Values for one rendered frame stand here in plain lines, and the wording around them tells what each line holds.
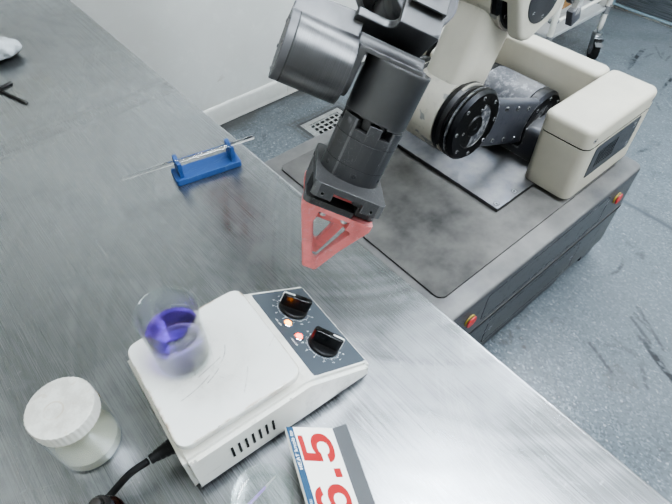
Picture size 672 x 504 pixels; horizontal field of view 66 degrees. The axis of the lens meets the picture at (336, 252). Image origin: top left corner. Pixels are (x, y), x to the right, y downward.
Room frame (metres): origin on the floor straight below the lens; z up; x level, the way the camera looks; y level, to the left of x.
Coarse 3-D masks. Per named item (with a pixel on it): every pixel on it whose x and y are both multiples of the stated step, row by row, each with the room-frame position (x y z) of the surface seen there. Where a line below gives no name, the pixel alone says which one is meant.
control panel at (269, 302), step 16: (272, 304) 0.32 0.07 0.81; (272, 320) 0.30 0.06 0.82; (304, 320) 0.31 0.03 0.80; (320, 320) 0.32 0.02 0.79; (288, 336) 0.28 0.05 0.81; (304, 336) 0.28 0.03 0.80; (304, 352) 0.26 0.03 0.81; (352, 352) 0.28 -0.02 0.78; (320, 368) 0.25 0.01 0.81; (336, 368) 0.25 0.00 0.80
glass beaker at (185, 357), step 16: (160, 288) 0.27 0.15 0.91; (176, 288) 0.27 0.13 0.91; (144, 304) 0.25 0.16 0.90; (160, 304) 0.26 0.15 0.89; (176, 304) 0.27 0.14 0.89; (192, 304) 0.26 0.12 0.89; (144, 320) 0.25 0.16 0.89; (144, 336) 0.22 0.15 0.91; (192, 336) 0.23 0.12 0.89; (160, 352) 0.22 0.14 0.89; (176, 352) 0.22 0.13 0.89; (192, 352) 0.22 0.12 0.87; (208, 352) 0.24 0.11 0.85; (160, 368) 0.22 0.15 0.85; (176, 368) 0.22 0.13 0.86; (192, 368) 0.22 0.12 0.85
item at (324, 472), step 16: (304, 432) 0.20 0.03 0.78; (320, 432) 0.20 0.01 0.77; (304, 448) 0.18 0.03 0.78; (320, 448) 0.18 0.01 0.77; (304, 464) 0.16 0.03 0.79; (320, 464) 0.17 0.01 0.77; (336, 464) 0.17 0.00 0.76; (320, 480) 0.15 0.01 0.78; (336, 480) 0.16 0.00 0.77; (320, 496) 0.14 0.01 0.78; (336, 496) 0.14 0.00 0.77
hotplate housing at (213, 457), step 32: (288, 288) 0.36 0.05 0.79; (288, 352) 0.26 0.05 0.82; (320, 384) 0.23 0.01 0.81; (352, 384) 0.26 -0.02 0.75; (256, 416) 0.19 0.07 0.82; (288, 416) 0.21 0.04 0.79; (160, 448) 0.18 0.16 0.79; (192, 448) 0.17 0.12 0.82; (224, 448) 0.17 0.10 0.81; (256, 448) 0.19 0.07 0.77; (192, 480) 0.15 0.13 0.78
